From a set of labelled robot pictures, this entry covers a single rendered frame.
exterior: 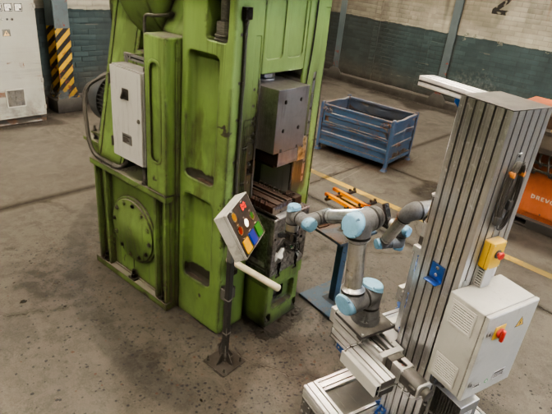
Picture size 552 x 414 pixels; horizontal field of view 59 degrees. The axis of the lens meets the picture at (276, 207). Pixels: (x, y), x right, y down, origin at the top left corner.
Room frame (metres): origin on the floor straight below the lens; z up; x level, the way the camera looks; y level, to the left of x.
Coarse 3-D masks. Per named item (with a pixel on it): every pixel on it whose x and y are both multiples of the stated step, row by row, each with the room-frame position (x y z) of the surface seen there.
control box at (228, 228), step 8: (232, 200) 2.55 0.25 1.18; (240, 200) 2.52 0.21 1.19; (248, 200) 2.61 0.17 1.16; (224, 208) 2.46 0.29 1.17; (232, 208) 2.41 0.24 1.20; (240, 208) 2.48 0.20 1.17; (248, 208) 2.56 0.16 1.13; (224, 216) 2.31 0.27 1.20; (240, 216) 2.44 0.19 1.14; (248, 216) 2.52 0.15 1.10; (256, 216) 2.60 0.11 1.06; (216, 224) 2.32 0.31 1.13; (224, 224) 2.31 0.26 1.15; (232, 224) 2.33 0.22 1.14; (240, 224) 2.39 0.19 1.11; (224, 232) 2.31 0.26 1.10; (232, 232) 2.30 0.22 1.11; (248, 232) 2.43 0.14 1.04; (256, 232) 2.51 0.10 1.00; (224, 240) 2.31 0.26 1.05; (232, 240) 2.30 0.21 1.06; (240, 240) 2.31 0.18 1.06; (232, 248) 2.30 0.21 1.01; (240, 248) 2.29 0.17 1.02; (232, 256) 2.30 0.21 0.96; (240, 256) 2.29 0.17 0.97; (248, 256) 2.30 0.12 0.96
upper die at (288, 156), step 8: (256, 152) 3.00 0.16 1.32; (264, 152) 2.96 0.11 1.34; (280, 152) 2.92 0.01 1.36; (288, 152) 2.98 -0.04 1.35; (296, 152) 3.04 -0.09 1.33; (264, 160) 2.96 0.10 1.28; (272, 160) 2.92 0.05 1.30; (280, 160) 2.92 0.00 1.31; (288, 160) 2.98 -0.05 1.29; (296, 160) 3.05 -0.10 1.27
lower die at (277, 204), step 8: (256, 184) 3.22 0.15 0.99; (256, 192) 3.09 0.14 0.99; (264, 192) 3.08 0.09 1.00; (272, 192) 3.09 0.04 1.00; (256, 200) 2.98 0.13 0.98; (264, 200) 2.99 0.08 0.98; (272, 200) 2.98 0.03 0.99; (280, 200) 2.98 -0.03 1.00; (288, 200) 3.02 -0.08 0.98; (272, 208) 2.90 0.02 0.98; (280, 208) 2.96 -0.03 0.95
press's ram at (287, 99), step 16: (272, 80) 3.09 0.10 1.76; (288, 80) 3.14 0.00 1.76; (272, 96) 2.88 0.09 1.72; (288, 96) 2.93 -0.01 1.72; (304, 96) 3.05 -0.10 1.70; (272, 112) 2.88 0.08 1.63; (288, 112) 2.94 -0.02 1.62; (304, 112) 3.07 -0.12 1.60; (272, 128) 2.87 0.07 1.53; (288, 128) 2.95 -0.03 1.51; (304, 128) 3.09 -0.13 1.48; (256, 144) 2.94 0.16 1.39; (272, 144) 2.86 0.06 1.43; (288, 144) 2.97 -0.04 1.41
